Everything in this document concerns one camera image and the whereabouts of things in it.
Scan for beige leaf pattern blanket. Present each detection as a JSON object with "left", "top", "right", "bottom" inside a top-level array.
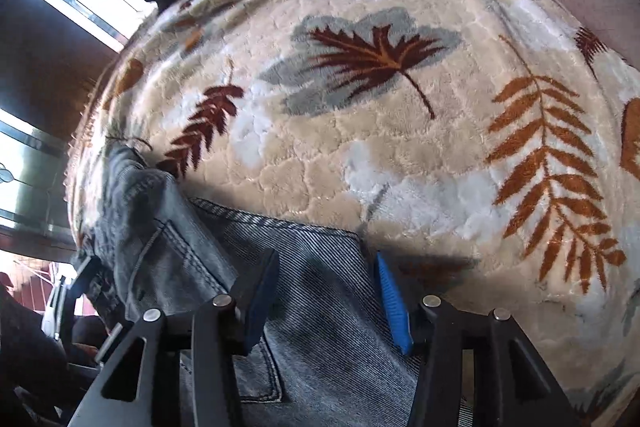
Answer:
[{"left": 66, "top": 0, "right": 639, "bottom": 426}]

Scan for grey denim pants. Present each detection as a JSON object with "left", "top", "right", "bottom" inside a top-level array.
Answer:
[{"left": 78, "top": 144, "right": 419, "bottom": 426}]

